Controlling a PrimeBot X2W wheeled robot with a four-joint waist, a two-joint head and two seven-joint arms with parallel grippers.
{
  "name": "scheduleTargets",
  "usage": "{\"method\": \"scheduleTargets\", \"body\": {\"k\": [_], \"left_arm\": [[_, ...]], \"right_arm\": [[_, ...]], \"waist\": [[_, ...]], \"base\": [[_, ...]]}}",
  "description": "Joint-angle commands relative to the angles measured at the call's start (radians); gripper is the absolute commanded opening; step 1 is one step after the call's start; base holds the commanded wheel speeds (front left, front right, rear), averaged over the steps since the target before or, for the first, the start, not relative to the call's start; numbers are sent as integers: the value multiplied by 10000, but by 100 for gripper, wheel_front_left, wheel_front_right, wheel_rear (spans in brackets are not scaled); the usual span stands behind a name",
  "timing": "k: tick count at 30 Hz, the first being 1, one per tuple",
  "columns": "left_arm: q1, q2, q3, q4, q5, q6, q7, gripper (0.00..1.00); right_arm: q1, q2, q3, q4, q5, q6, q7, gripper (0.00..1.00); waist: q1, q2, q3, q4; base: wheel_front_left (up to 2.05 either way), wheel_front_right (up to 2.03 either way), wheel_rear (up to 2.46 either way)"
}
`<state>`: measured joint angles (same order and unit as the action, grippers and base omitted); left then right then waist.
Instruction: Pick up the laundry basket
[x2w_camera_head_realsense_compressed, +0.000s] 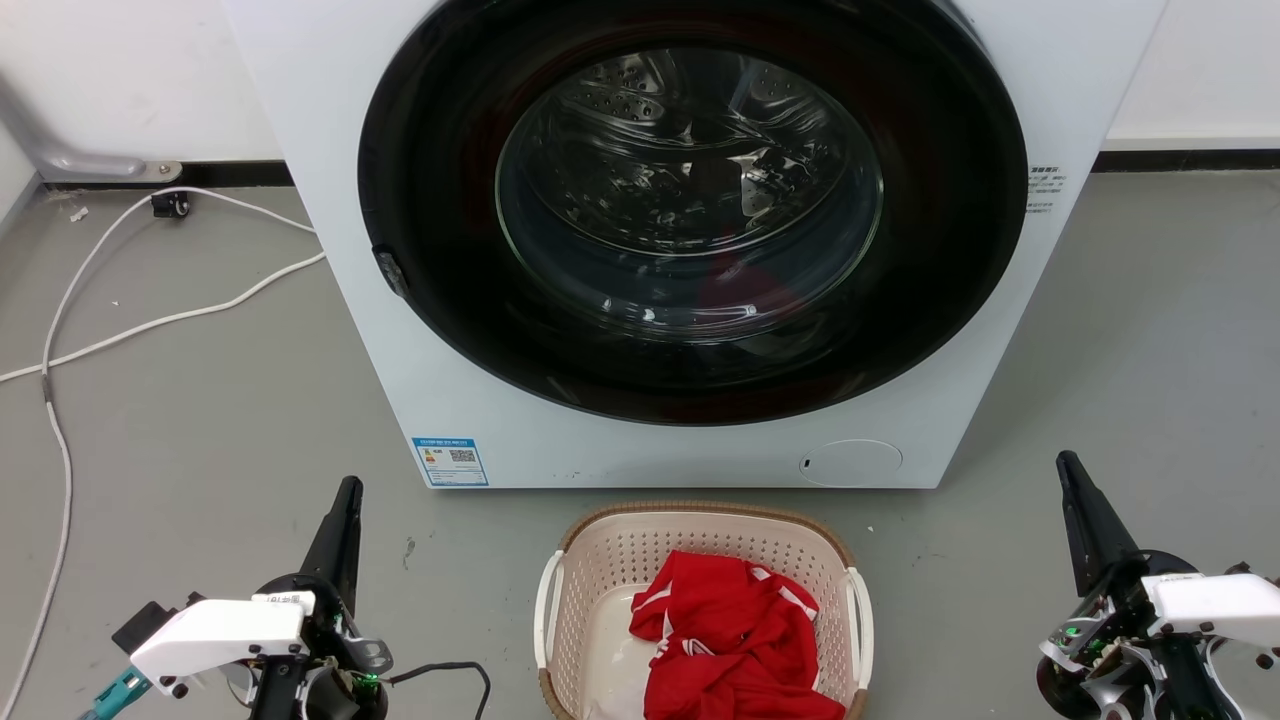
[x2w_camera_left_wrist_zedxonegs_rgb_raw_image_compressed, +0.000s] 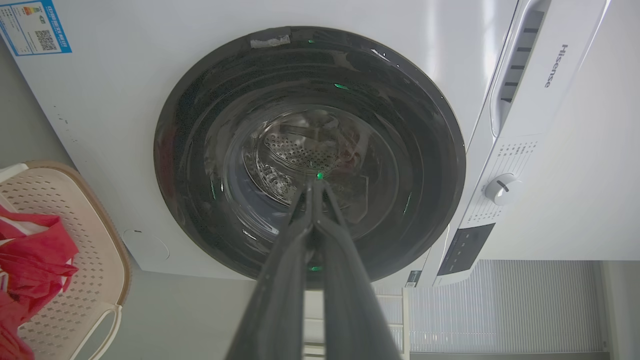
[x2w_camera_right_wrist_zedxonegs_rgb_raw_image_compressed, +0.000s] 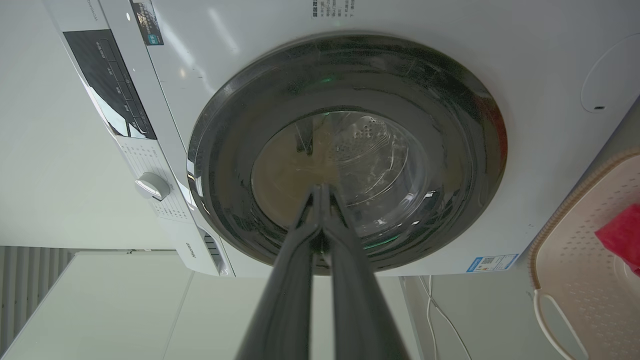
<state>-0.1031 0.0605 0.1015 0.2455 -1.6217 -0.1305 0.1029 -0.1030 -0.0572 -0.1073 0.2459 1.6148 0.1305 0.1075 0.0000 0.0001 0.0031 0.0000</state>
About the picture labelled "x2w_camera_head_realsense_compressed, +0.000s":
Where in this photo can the small black floor plug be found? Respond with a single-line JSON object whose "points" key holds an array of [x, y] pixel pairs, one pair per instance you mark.
{"points": [[170, 204]]}

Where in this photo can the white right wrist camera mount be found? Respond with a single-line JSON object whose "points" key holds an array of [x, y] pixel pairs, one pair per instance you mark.
{"points": [[1215, 605]]}

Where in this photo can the small text sticker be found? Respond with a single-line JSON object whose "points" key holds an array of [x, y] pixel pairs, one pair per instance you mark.
{"points": [[1044, 190]]}

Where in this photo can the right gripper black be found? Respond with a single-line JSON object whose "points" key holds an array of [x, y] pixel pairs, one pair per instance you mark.
{"points": [[1120, 650]]}

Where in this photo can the red garment with white stripes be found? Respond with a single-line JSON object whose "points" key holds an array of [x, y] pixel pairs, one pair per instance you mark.
{"points": [[735, 640]]}

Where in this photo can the steel washer drum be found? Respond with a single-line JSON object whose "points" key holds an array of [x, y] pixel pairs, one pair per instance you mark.
{"points": [[690, 180]]}

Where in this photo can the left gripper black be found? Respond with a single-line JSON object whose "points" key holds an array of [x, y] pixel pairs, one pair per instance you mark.
{"points": [[345, 655]]}

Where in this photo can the round white filter cover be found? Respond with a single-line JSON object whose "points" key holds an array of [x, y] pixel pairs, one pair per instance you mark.
{"points": [[850, 464]]}

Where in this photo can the white front-load washing machine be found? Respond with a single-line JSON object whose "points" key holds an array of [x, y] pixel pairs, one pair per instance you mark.
{"points": [[330, 150]]}

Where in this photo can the round black washer door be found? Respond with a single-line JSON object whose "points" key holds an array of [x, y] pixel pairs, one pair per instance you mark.
{"points": [[430, 250]]}

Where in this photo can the beige perforated laundry basket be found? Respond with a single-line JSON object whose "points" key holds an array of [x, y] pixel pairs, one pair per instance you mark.
{"points": [[620, 560]]}

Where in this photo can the blue energy label sticker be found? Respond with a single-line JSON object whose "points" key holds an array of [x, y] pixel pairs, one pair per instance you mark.
{"points": [[450, 461]]}

